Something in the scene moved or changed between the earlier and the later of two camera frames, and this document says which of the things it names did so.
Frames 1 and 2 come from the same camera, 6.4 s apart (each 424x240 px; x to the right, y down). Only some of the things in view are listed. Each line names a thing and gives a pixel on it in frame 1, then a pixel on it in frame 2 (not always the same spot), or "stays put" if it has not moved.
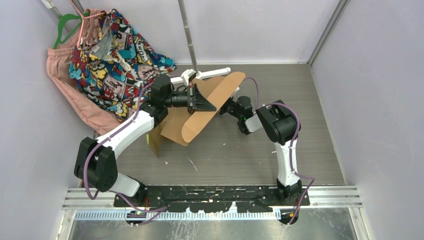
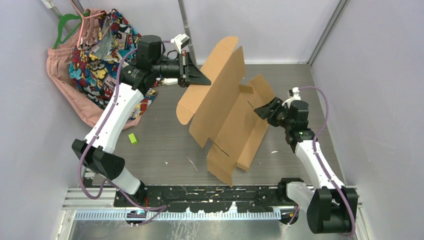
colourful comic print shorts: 117,68 stays put
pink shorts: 100,118 stays put
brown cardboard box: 181,126 to 222,114
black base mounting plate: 214,199 stays put
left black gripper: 200,103 to 181,83
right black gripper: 222,109 to 265,111
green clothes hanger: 61,19 stays put
